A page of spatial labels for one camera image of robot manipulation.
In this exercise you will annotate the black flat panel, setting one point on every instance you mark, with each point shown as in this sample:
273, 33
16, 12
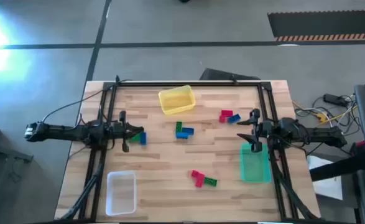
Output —
219, 75

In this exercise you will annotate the blue table clamp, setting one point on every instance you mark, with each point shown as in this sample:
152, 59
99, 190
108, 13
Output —
233, 80

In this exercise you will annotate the black frame clamp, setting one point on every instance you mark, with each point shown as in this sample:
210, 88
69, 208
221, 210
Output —
117, 79

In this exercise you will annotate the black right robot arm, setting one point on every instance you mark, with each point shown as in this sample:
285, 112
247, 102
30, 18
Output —
319, 135

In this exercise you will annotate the teal plastic bin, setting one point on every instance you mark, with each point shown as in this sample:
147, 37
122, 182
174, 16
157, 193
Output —
256, 168

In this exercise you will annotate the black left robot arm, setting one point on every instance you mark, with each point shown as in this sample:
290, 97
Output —
64, 131

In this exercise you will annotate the blue toy block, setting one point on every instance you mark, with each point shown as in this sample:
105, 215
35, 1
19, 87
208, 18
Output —
233, 119
143, 138
182, 135
189, 131

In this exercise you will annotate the clear plastic bin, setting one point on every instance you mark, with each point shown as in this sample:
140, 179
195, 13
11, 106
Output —
121, 193

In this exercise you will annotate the yellow plastic bin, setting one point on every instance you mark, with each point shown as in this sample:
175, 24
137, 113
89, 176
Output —
176, 101

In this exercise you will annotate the black power adapter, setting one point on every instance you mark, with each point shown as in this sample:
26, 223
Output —
334, 99

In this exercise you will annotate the black hazard-striped floor mat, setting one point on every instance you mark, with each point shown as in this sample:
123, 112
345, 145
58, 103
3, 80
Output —
325, 25

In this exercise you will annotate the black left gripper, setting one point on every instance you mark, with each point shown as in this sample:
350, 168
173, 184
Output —
118, 129

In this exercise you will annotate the black aluminium table frame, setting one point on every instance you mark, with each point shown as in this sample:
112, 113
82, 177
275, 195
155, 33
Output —
185, 84

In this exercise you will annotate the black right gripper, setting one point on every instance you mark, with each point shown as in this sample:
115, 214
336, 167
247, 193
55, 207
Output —
256, 130

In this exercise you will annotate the white paper sheet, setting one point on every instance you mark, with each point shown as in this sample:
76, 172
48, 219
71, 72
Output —
325, 186

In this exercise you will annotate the grey side stand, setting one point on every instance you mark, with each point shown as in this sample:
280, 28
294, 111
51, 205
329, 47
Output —
2, 155

